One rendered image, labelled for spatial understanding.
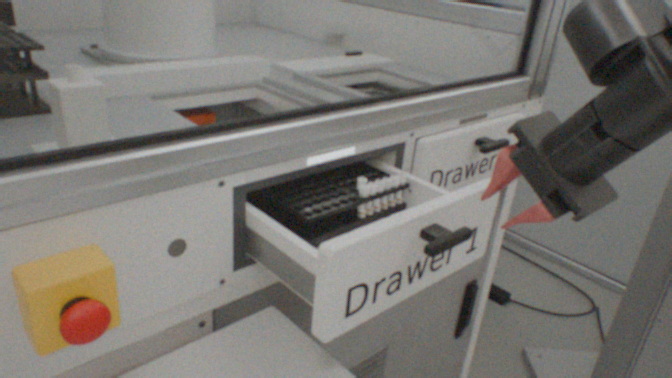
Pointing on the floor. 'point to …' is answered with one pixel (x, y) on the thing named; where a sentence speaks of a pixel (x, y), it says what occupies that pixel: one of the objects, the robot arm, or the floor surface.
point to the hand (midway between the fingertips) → (499, 208)
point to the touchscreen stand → (628, 319)
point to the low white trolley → (248, 353)
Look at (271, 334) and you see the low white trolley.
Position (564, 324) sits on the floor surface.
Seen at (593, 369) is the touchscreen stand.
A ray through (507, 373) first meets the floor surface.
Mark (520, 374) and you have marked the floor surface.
